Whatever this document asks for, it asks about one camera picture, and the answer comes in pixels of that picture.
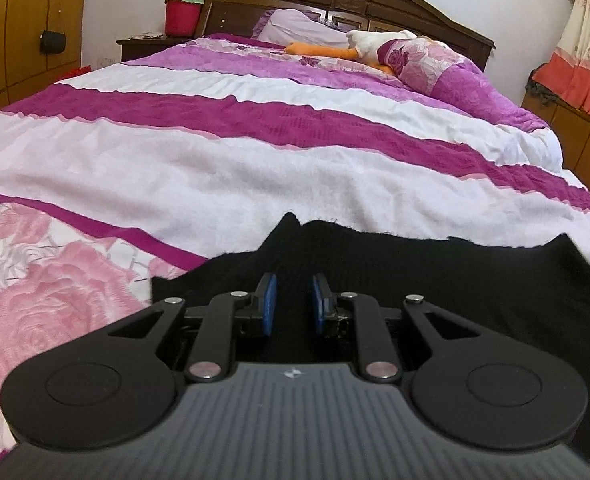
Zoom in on purple floral bedspread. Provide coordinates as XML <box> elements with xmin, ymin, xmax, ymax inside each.
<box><xmin>0</xmin><ymin>34</ymin><xmax>590</xmax><ymax>463</ymax></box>

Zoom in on floral curtain with red hem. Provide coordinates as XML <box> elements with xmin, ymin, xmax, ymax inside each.
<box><xmin>531</xmin><ymin>0</ymin><xmax>590</xmax><ymax>119</ymax></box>

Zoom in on lilac pillow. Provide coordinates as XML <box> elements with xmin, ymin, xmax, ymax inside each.
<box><xmin>251</xmin><ymin>8</ymin><xmax>356</xmax><ymax>54</ymax></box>

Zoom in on white and orange plush toy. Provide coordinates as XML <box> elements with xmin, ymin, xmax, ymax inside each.
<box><xmin>284</xmin><ymin>29</ymin><xmax>419</xmax><ymax>69</ymax></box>

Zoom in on folded purple floral quilt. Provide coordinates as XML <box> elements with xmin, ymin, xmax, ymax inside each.
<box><xmin>377</xmin><ymin>37</ymin><xmax>550</xmax><ymax>133</ymax></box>

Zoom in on wooden wardrobe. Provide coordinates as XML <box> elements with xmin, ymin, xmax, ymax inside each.
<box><xmin>0</xmin><ymin>0</ymin><xmax>94</xmax><ymax>124</ymax></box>

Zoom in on red bucket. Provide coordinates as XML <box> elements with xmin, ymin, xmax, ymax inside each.
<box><xmin>164</xmin><ymin>0</ymin><xmax>206</xmax><ymax>38</ymax></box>

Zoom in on small black bag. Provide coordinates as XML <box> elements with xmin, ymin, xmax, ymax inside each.
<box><xmin>41</xmin><ymin>31</ymin><xmax>67</xmax><ymax>55</ymax></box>

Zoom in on dark wooden nightstand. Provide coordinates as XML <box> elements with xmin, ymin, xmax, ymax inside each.
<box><xmin>116</xmin><ymin>35</ymin><xmax>196</xmax><ymax>63</ymax></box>

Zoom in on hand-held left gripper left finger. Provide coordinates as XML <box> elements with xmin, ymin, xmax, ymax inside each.
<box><xmin>107</xmin><ymin>272</ymin><xmax>278</xmax><ymax>384</ymax></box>

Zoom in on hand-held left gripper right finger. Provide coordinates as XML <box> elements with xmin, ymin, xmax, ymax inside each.
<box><xmin>312</xmin><ymin>273</ymin><xmax>483</xmax><ymax>384</ymax></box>

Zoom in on low wooden cabinet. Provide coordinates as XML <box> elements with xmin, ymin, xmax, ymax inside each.
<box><xmin>521</xmin><ymin>92</ymin><xmax>590</xmax><ymax>207</ymax></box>

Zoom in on black button cardigan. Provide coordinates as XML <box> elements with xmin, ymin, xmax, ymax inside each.
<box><xmin>150</xmin><ymin>212</ymin><xmax>590</xmax><ymax>361</ymax></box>

